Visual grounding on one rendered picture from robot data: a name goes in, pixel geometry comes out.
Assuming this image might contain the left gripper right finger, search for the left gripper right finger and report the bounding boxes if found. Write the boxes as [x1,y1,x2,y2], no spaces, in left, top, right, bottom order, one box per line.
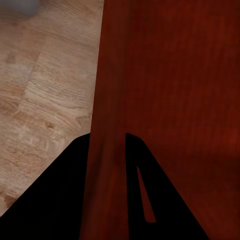
[125,133,210,240]

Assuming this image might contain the storage box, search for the storage box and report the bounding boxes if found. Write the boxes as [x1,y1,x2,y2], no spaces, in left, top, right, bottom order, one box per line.
[79,0,240,240]

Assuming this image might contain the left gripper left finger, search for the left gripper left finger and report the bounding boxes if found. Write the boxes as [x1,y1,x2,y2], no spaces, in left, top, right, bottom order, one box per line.
[0,133,90,240]

